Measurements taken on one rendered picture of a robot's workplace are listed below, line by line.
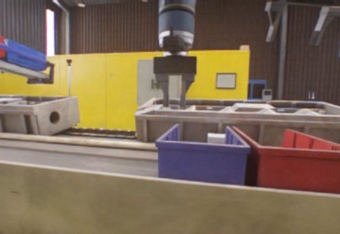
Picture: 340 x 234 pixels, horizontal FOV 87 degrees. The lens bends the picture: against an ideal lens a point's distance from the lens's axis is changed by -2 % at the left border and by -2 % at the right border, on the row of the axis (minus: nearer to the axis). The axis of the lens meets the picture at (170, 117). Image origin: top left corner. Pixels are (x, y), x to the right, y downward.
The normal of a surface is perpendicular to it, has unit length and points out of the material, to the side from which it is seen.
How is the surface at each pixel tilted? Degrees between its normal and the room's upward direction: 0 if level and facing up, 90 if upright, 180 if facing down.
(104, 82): 90
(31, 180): 91
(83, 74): 90
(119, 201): 92
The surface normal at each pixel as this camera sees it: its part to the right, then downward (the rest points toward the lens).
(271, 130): -0.18, 0.25
